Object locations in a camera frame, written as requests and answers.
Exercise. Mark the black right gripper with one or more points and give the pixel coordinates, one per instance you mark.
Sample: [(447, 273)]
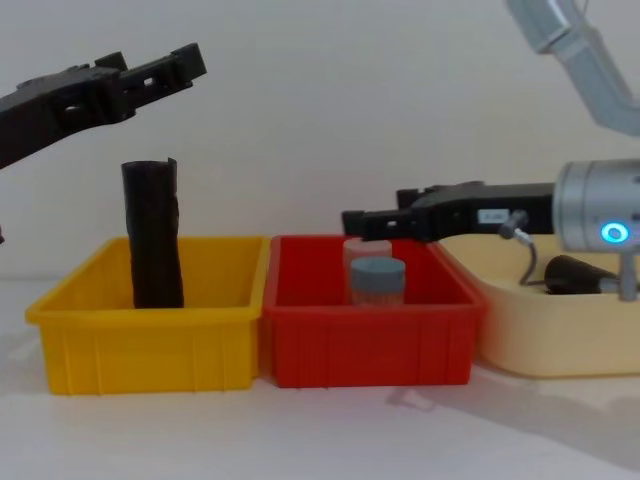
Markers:
[(465, 210)]

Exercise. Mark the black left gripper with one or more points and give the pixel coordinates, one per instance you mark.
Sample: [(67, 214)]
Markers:
[(45, 112)]

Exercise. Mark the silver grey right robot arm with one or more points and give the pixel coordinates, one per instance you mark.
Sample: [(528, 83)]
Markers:
[(585, 205)]

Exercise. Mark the clear jar with pale lid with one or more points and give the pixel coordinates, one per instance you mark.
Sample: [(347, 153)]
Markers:
[(365, 248)]

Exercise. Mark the clear jar with grey lid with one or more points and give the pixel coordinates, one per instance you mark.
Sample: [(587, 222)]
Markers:
[(376, 280)]

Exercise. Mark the red plastic bin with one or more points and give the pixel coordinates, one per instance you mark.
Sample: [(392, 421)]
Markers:
[(370, 345)]

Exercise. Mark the black rolled sheet tube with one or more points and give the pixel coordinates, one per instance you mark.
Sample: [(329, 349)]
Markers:
[(152, 235)]

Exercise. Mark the black cone-shaped object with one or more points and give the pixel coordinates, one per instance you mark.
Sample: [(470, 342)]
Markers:
[(570, 275)]

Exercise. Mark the cream plastic bin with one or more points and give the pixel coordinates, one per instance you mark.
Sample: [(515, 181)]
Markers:
[(550, 335)]

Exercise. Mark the yellow plastic bin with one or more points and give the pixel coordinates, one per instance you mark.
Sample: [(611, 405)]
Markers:
[(150, 345)]

